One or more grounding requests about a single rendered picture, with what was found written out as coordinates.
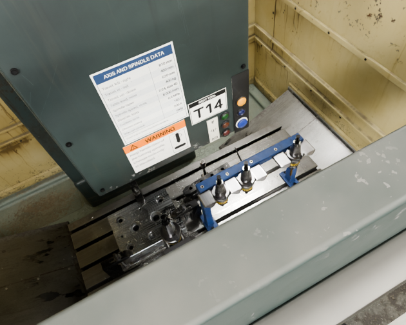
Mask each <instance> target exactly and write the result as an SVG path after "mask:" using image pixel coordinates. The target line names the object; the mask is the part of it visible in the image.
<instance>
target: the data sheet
mask: <svg viewBox="0 0 406 325"><path fill-rule="evenodd" d="M90 78H91V80H92V82H93V84H94V86H95V87H96V89H97V91H98V93H99V95H100V97H101V99H102V101H103V103H104V105H105V107H106V109H107V111H108V113H109V115H110V117H111V119H112V121H113V123H114V125H115V127H116V129H117V131H118V133H119V135H120V137H121V139H122V140H123V142H124V144H125V145H127V144H129V143H132V142H133V141H136V140H138V139H140V138H142V137H144V136H147V135H149V134H151V133H153V132H156V131H157V130H160V129H161V128H164V127H166V126H168V125H170V124H173V123H175V122H177V121H179V120H181V119H183V118H185V117H187V116H189V115H188V109H187V106H186V100H185V97H184V92H183V88H182V83H181V80H180V74H179V69H178V65H177V60H176V56H175V51H174V47H173V42H169V43H166V44H164V45H162V46H159V47H157V48H154V49H152V50H150V51H147V52H145V53H143V54H140V55H137V56H135V57H132V58H131V59H128V60H126V61H123V62H121V63H119V64H116V65H113V66H111V67H109V68H106V69H104V70H101V71H100V72H97V73H94V74H91V75H90Z"/></svg>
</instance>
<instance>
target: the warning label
mask: <svg viewBox="0 0 406 325"><path fill-rule="evenodd" d="M189 147H191V145H190V142H189V137H188V132H187V129H186V124H185V121H184V119H183V120H181V121H179V122H177V123H175V124H172V125H171V126H169V127H166V128H164V129H162V130H160V131H158V132H155V133H153V134H151V135H149V136H147V137H145V138H143V139H141V140H138V141H136V142H134V143H132V144H129V145H127V146H125V147H123V150H124V152H125V154H126V155H127V157H128V159H129V161H130V163H131V165H132V166H133V169H134V170H135V173H137V172H139V171H141V170H143V169H145V168H147V167H149V166H152V165H154V164H156V163H158V162H160V161H162V160H164V159H166V158H168V157H171V156H172V155H175V154H176V153H179V152H181V151H182V150H185V149H186V148H189Z"/></svg>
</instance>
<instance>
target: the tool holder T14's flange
mask: <svg viewBox="0 0 406 325"><path fill-rule="evenodd" d="M172 223H173V224H174V225H175V226H176V227H177V233H176V235H175V236H174V237H170V238H168V237H166V236H165V235H164V234H163V230H162V228H161V229H160V234H161V237H162V238H163V240H164V241H165V242H166V243H170V244H172V243H175V239H176V238H179V239H180V237H181V234H182V232H181V229H180V227H179V225H178V224H177V223H175V222H172Z"/></svg>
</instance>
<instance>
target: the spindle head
mask: <svg viewBox="0 0 406 325"><path fill-rule="evenodd" d="M248 41H249V0H0V73H1V75H2V76H3V77H4V78H5V79H6V81H7V82H8V83H9V85H10V86H11V87H12V88H13V89H14V91H15V92H16V94H17V95H18V96H19V97H20V98H21V100H22V101H23V102H24V104H25V105H26V106H27V107H28V109H29V110H30V111H31V112H32V113H33V115H34V116H35V117H36V119H37V120H38V121H39V122H40V123H41V125H42V126H43V128H44V129H45V130H46V131H47V132H48V134H49V135H50V136H51V138H52V139H53V140H54V141H55V143H56V144H57V145H58V147H59V148H60V149H61V150H62V151H63V153H64V154H65V155H66V156H67V158H68V159H69V160H70V162H71V163H72V164H73V165H74V166H75V168H76V169H77V170H78V172H79V173H80V174H81V175H82V177H83V178H84V179H85V181H86V182H87V183H88V184H89V185H90V187H91V188H92V189H93V191H94V192H95V193H97V194H98V195H99V196H102V195H104V194H106V193H108V192H110V191H112V190H114V189H116V188H118V187H121V186H123V185H125V184H127V183H129V182H131V181H133V180H135V179H137V178H139V177H141V176H143V175H146V174H147V173H150V172H152V171H153V170H156V169H157V168H160V167H161V166H164V165H165V164H168V163H170V162H172V161H174V160H176V159H178V158H180V157H182V156H184V155H186V154H188V153H191V152H193V151H195V150H197V149H199V148H201V147H203V146H205V145H207V144H209V143H210V141H209V134H208V126H207V121H208V120H210V119H213V118H215V117H218V128H219V134H220V138H221V137H223V136H222V132H223V131H224V130H225V129H222V128H221V124H222V123H223V122H224V121H221V120H220V116H221V115H222V114H223V113H224V112H229V118H228V119H227V120H226V121H229V122H230V125H229V127H228V128H229V129H230V130H231V132H234V131H235V129H234V117H233V95H232V83H231V77H232V76H234V75H236V74H239V73H240V72H243V71H245V70H247V69H248ZM169 42H173V47H174V51H175V56H176V60H177V65H178V69H179V74H180V80H181V83H182V88H183V92H184V97H185V100H186V106H187V109H188V104H189V103H192V102H194V101H196V100H198V99H201V98H203V97H205V96H207V95H209V94H212V93H214V92H216V91H218V90H221V89H223V88H225V87H226V97H227V109H226V110H224V111H222V112H220V113H217V114H215V115H213V116H211V117H209V118H207V119H204V120H203V121H201V122H199V123H196V124H194V125H192V124H191V119H190V115H189V110H188V115H189V116H187V117H185V118H183V119H184V121H185V124H186V129H187V132H188V137H189V142H190V145H191V147H189V148H186V149H185V150H182V151H181V152H179V153H176V154H175V155H172V156H171V157H168V158H166V159H164V160H162V161H160V162H158V163H156V164H154V165H152V166H149V167H147V168H145V169H143V170H141V171H139V172H137V173H135V170H134V169H133V166H132V165H131V163H130V161H129V159H128V157H127V155H126V154H125V152H124V150H123V147H125V146H127V145H129V144H132V143H134V142H136V141H138V140H141V139H143V138H145V137H147V136H149V135H151V134H153V133H155V132H153V133H151V134H149V135H147V136H144V137H142V138H140V139H138V140H136V141H133V142H132V143H129V144H127V145H125V144H124V142H123V140H122V139H121V137H120V135H119V133H118V131H117V129H116V127H115V125H114V123H113V121H112V119H111V117H110V115H109V113H108V111H107V109H106V107H105V105H104V103H103V101H102V99H101V97H100V95H99V93H98V91H97V89H96V87H95V86H94V84H93V82H92V80H91V78H90V75H91V74H94V73H97V72H100V71H101V70H104V69H106V68H109V67H111V66H113V65H116V64H119V63H121V62H123V61H126V60H128V59H131V58H132V57H135V56H137V55H140V54H143V53H145V52H147V51H150V50H152V49H154V48H157V47H159V46H162V45H164V44H166V43H169ZM183 119H181V120H183ZM181 120H179V121H181ZM179 121H177V122H179ZM177 122H175V123H177ZM175 123H173V124H175ZM171 125H172V124H170V125H168V126H166V127H169V126H171ZM166 127H164V128H166ZM164 128H161V129H160V130H162V129H164ZM228 128H226V129H228ZM160 130H157V131H156V132H158V131H160Z"/></svg>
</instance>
